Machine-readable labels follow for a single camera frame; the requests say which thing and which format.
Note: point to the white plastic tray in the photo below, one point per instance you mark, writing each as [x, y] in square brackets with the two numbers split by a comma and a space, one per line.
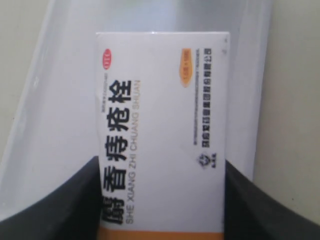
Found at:
[54, 133]

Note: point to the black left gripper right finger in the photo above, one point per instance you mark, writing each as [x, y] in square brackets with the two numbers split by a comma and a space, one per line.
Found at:
[251, 214]

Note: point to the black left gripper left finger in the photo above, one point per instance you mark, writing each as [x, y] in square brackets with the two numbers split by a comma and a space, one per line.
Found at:
[71, 212]

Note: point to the white red medicine box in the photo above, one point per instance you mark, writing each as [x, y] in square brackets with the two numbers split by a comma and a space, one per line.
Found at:
[161, 107]

